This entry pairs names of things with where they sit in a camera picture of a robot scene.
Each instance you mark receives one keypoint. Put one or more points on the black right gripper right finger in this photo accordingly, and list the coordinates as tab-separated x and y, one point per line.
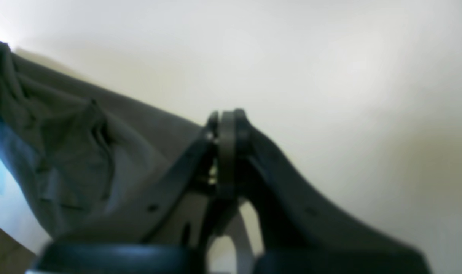
304	232

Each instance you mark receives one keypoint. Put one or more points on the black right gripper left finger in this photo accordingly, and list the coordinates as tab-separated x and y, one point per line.
170	212

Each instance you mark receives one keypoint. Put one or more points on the dark grey T-shirt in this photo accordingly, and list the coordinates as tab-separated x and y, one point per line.
79	152

